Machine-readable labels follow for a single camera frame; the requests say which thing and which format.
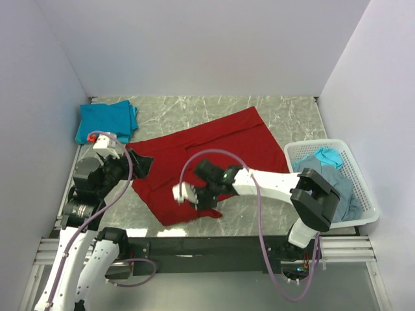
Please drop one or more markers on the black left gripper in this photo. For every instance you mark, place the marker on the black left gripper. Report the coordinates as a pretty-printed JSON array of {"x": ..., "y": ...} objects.
[{"x": 141, "y": 164}]

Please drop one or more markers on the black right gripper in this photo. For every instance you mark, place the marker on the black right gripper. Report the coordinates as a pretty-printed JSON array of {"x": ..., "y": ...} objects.
[{"x": 203, "y": 205}]

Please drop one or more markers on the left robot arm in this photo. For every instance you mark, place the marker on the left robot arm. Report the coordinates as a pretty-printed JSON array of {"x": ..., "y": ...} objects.
[{"x": 84, "y": 251}]

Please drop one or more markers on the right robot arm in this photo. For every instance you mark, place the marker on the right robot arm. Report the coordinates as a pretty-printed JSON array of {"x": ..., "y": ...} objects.
[{"x": 312, "y": 197}]

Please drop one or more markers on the folded blue t shirt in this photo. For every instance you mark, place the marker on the folded blue t shirt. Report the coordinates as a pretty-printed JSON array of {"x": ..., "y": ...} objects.
[{"x": 105, "y": 118}]

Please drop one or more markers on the folded teal t shirt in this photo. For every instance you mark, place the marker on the folded teal t shirt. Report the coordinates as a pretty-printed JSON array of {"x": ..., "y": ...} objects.
[{"x": 123, "y": 137}]

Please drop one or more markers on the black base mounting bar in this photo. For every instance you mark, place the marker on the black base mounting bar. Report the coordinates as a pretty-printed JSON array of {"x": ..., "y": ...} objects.
[{"x": 207, "y": 254}]

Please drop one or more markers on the white plastic basket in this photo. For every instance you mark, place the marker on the white plastic basket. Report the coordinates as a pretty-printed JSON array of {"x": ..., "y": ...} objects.
[{"x": 298, "y": 150}]

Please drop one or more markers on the teal t shirt in basket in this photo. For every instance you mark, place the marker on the teal t shirt in basket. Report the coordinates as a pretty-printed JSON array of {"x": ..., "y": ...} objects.
[{"x": 329, "y": 156}]

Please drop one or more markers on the grey blue t shirt in basket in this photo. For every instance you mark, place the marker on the grey blue t shirt in basket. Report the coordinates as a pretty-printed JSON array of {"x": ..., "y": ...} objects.
[{"x": 349, "y": 207}]

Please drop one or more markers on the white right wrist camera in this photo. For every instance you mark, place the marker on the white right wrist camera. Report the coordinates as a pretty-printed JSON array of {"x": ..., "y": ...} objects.
[{"x": 185, "y": 192}]

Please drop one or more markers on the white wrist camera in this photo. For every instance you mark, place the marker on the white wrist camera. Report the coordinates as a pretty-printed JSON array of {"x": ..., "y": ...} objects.
[
  {"x": 185, "y": 192},
  {"x": 103, "y": 145}
]

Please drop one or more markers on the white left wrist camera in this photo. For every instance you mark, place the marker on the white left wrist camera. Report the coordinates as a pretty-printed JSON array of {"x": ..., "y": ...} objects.
[{"x": 103, "y": 145}]

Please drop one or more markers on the aluminium frame rail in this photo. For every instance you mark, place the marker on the aluminium frame rail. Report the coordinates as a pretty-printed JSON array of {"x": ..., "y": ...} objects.
[{"x": 333, "y": 249}]

